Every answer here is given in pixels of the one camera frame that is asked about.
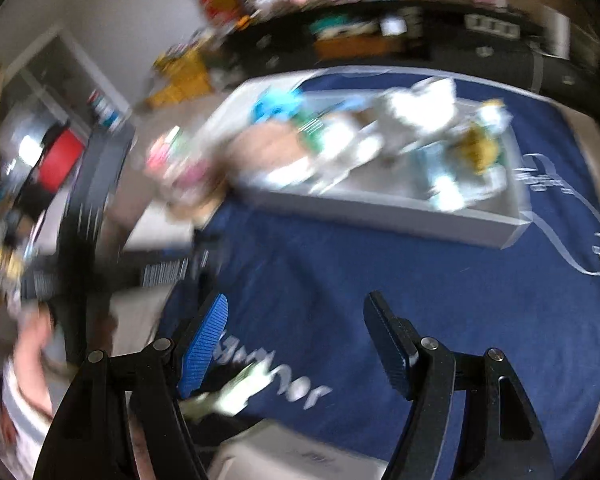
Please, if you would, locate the brown teddy bear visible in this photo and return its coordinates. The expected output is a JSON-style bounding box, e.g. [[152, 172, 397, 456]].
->
[[227, 122, 321, 181]]

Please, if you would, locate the white triple socket panel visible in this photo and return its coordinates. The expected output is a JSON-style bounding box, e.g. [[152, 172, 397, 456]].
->
[[462, 12, 523, 38]]

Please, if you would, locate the white striped clothing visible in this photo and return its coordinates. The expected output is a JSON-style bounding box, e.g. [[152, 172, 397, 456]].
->
[[0, 360, 56, 471]]

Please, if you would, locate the teal and white box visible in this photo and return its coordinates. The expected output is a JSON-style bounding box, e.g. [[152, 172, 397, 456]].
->
[[310, 17, 381, 38]]

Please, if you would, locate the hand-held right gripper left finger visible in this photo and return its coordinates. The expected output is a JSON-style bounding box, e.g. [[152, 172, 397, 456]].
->
[[32, 291, 231, 480]]

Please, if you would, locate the white upright appliance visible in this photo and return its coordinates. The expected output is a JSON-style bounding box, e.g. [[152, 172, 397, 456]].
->
[[542, 7, 573, 58]]

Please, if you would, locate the red floral gift box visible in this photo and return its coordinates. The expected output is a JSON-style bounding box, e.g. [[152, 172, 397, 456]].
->
[[200, 0, 241, 21]]

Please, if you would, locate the pale green scrunchie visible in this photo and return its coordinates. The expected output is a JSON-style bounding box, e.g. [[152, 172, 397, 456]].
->
[[182, 360, 276, 418]]

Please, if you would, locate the navy whale print tablecloth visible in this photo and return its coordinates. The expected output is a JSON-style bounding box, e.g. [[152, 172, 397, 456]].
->
[[157, 67, 600, 480]]

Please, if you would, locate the white fluffy plush toy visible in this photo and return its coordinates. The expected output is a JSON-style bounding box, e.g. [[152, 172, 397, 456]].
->
[[375, 77, 461, 146]]

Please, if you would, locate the light blue baby sock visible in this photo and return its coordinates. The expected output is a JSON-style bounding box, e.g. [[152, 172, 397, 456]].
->
[[415, 142, 468, 211]]

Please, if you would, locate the white cardboard box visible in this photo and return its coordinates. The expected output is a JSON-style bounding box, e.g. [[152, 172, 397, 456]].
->
[[207, 67, 533, 251]]

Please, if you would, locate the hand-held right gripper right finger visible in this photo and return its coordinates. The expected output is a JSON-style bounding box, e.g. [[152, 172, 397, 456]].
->
[[362, 290, 556, 480]]

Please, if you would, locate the white plastic storage box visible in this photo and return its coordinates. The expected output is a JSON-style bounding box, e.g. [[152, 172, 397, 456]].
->
[[207, 420, 386, 480]]

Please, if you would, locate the black low cabinet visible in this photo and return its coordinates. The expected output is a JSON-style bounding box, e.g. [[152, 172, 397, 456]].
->
[[215, 0, 600, 106]]

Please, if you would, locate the white towel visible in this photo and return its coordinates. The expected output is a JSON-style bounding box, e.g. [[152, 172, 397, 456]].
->
[[280, 115, 386, 196]]

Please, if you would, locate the glass dome with flowers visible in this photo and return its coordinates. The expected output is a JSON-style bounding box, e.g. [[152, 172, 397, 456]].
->
[[140, 127, 226, 226]]

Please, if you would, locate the yellow plastic crate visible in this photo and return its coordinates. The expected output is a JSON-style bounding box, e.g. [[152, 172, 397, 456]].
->
[[147, 45, 213, 108]]

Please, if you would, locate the person's left forearm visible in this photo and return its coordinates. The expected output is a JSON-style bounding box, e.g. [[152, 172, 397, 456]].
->
[[7, 307, 58, 418]]

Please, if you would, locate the red chair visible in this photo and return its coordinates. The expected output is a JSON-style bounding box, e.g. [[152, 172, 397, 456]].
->
[[37, 127, 88, 191]]

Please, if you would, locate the yellow sponge cloth bundle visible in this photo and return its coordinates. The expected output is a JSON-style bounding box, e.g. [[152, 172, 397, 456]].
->
[[450, 100, 508, 176]]

